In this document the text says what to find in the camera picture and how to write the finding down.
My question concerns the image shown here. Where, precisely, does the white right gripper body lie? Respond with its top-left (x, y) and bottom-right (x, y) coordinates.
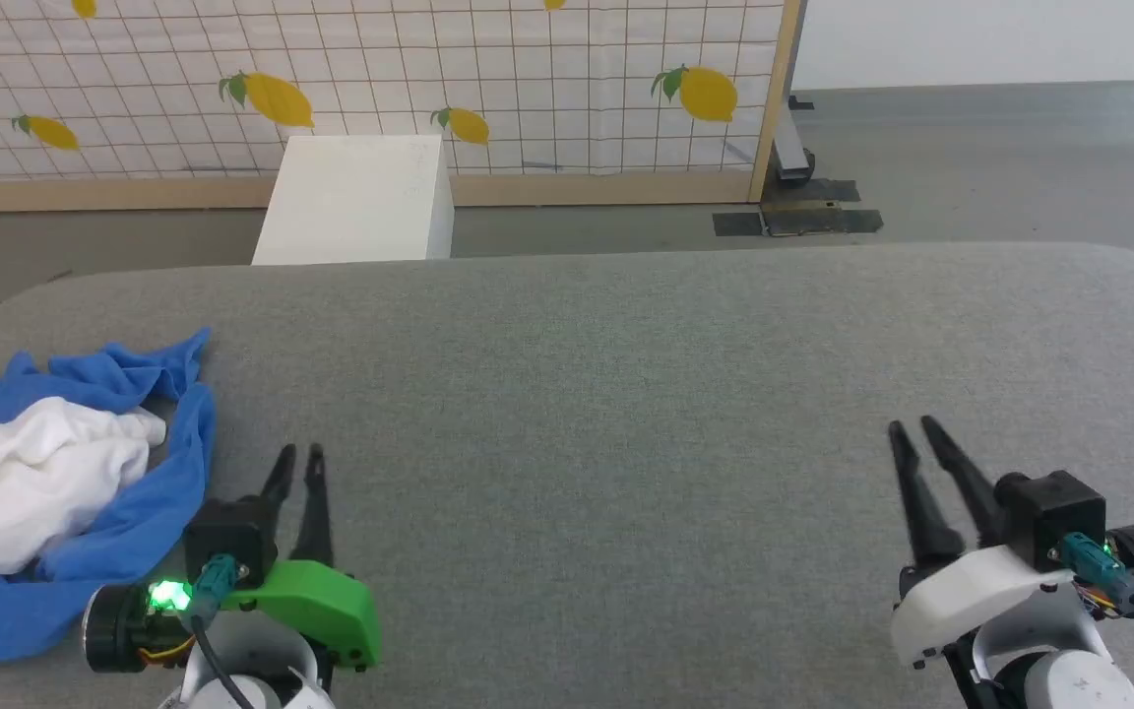
top-left (889, 544), bottom-right (1110, 672)

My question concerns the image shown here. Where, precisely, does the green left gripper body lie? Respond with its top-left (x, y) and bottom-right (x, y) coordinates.
top-left (220, 559), bottom-right (384, 673)

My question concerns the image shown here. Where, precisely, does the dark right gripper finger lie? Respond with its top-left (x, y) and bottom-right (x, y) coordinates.
top-left (887, 420), bottom-right (968, 571)
top-left (920, 415), bottom-right (1007, 548)

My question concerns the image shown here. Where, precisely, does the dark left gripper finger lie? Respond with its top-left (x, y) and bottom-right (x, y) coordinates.
top-left (288, 443), bottom-right (336, 570)
top-left (259, 443), bottom-right (298, 539)

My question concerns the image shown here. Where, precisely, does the blue and white raglan shirt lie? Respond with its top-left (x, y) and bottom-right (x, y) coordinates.
top-left (0, 328), bottom-right (219, 664)

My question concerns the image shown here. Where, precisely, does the white rectangular box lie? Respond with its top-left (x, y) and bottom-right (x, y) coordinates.
top-left (251, 135), bottom-right (457, 267)

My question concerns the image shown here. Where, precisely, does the large black floor tape patch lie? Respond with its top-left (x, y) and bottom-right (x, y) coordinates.
top-left (762, 178), bottom-right (886, 237)

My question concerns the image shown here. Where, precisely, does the grey fabric sofa seat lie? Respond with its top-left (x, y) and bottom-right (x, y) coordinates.
top-left (0, 241), bottom-right (1134, 709)

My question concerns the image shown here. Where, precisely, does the grey metal partition foot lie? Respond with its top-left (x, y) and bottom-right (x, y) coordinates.
top-left (770, 92), bottom-right (820, 188)

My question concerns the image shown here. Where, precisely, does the lemon print grid partition panel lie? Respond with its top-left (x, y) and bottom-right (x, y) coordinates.
top-left (0, 0), bottom-right (805, 215)

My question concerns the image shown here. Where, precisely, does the teal left cable connector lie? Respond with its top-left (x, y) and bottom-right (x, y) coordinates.
top-left (189, 552), bottom-right (239, 623)

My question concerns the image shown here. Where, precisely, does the teal cable connector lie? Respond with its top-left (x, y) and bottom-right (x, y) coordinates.
top-left (189, 552), bottom-right (239, 623)
top-left (1061, 532), bottom-right (1131, 604)

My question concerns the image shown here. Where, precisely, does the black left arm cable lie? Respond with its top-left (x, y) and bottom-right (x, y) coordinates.
top-left (190, 612), bottom-right (255, 709)

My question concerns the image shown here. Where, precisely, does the teal right cable connector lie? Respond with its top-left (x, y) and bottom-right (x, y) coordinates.
top-left (1061, 532), bottom-right (1131, 604)

